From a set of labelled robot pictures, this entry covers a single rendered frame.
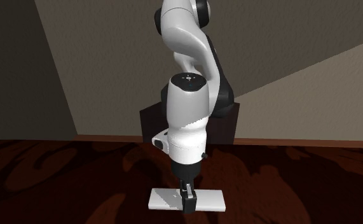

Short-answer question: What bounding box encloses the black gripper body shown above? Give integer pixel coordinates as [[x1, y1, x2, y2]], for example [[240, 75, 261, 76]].
[[170, 159, 202, 182]]

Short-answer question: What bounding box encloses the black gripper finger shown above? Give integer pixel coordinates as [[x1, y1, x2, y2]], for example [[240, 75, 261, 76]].
[[179, 179, 188, 199], [182, 179, 198, 214]]

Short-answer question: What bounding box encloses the white flat rectangular slab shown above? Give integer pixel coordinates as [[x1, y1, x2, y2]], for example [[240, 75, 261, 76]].
[[147, 188, 226, 213]]

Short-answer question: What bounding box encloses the dark robot stand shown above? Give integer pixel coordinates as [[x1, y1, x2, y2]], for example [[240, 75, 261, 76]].
[[139, 102, 240, 145]]

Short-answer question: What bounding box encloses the dark red wooden table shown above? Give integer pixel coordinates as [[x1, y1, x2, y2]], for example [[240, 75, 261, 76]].
[[0, 134, 363, 224]]

